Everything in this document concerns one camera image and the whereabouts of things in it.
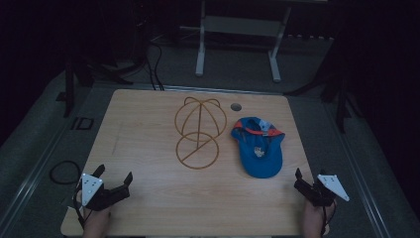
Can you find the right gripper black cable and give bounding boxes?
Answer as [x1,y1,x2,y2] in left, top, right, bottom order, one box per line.
[320,200,338,238]

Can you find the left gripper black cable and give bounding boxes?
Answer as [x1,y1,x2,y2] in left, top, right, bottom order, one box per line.
[72,186,87,230]

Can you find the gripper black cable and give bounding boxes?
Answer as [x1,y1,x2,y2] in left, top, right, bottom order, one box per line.
[320,200,338,238]
[72,186,87,230]

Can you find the blue and orange cap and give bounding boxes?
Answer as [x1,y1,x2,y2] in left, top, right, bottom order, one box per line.
[230,116,286,179]

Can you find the black floor cables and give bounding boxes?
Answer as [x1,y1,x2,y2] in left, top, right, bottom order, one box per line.
[145,41,165,91]

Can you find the white metal frame stand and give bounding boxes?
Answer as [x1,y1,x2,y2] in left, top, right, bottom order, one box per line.
[179,0,293,83]

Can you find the black tripod stand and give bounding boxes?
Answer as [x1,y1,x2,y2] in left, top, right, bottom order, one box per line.
[54,58,148,119]
[282,43,366,135]

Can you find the gold wire hat stand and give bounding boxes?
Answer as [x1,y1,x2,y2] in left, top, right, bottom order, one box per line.
[173,96,229,171]

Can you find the person's left hand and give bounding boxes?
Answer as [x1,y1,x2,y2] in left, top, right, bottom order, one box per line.
[76,190,112,230]

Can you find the person's right hand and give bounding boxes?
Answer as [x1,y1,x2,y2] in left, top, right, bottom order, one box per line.
[302,199,332,230]

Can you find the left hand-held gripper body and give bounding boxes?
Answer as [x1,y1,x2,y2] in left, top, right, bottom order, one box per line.
[78,173,131,212]

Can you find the black cable loop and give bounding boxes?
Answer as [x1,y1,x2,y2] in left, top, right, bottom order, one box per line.
[49,160,82,185]

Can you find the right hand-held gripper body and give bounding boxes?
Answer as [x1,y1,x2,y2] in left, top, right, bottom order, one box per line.
[293,174,351,208]

